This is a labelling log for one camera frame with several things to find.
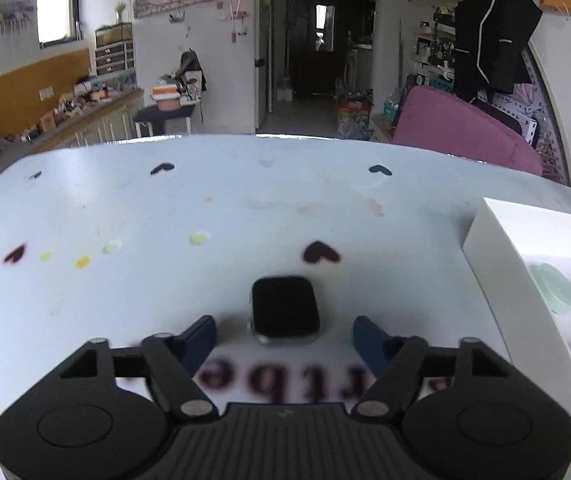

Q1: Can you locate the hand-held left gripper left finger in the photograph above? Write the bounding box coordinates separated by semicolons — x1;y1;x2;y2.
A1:
59;315;218;421

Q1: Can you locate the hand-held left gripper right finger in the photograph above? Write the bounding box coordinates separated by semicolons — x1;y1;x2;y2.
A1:
353;316;511;417

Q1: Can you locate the black square smartwatch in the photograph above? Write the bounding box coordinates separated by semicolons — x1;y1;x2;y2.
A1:
250;276;322;347

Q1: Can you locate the white foam box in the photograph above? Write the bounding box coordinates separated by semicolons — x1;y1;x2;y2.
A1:
462;197;571;480

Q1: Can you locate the pale green round disc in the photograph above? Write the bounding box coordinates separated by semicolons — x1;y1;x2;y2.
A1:
530;262;571;316

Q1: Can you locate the small dark side table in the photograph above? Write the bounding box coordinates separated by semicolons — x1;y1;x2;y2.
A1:
132;105;201;138

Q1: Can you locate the purple armchair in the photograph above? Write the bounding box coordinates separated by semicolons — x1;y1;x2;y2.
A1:
393;85;543;177

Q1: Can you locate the colourful carton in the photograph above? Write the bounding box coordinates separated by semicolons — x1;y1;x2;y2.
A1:
335;92;373;138

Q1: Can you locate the pink storage box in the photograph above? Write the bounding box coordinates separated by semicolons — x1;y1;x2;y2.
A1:
151;85;183;112

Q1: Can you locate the cluttered wooden counter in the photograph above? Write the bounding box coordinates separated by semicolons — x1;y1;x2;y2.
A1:
0;87;146;171

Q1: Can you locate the brown and white bag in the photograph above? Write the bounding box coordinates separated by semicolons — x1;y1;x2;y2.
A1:
178;50;208;106

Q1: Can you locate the white perforated metal rack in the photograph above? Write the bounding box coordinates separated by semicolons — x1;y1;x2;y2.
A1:
475;50;553;161

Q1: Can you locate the white refrigerator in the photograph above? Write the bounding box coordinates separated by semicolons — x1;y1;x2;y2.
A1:
254;0;273;133

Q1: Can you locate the cluttered kitchen shelf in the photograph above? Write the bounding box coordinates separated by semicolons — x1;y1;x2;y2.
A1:
413;7;459;93

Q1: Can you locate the white drawer cabinet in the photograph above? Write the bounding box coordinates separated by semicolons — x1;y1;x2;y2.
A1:
94;22;136;78

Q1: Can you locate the black hanging jacket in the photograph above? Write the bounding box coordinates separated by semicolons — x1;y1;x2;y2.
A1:
453;0;543;103

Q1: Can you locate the bright window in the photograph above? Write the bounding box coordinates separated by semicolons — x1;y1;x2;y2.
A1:
36;0;78;46

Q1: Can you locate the wall hook rack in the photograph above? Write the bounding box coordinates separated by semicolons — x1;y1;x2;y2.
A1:
0;2;33;53

